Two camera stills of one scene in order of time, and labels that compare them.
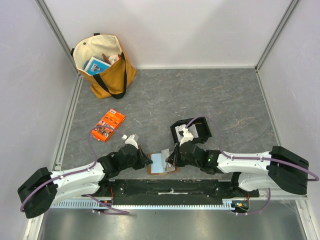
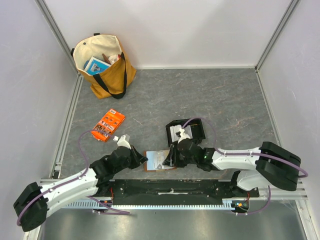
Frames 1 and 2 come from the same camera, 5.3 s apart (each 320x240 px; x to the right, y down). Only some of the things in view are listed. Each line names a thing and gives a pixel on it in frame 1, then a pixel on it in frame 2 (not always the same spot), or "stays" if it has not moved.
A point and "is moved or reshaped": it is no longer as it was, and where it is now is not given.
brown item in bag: (105, 59) stays
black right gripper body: (178, 155) stays
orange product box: (112, 118) stays
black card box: (198, 127) is moved or reshaped
